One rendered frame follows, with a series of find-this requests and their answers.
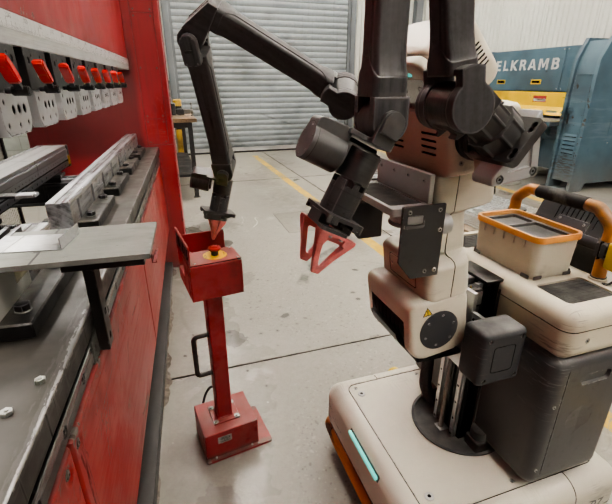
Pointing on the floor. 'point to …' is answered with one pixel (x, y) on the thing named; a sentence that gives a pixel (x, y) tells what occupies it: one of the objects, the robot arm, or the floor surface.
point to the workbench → (182, 118)
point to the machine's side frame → (131, 113)
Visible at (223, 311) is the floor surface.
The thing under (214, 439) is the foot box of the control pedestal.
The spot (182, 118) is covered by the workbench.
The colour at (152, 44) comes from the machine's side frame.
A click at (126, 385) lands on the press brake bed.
